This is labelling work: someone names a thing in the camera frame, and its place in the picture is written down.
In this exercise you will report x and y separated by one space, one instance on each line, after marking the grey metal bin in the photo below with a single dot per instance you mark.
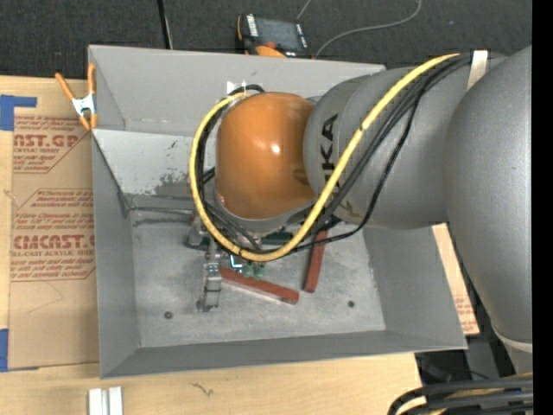
173 314

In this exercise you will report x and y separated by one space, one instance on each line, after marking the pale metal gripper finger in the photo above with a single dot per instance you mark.
214 290
202 292

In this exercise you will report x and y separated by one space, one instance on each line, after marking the brown cardboard board red print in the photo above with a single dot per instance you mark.
47 309

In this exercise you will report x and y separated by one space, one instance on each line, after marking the red-brown flat block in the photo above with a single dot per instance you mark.
276 293
314 266

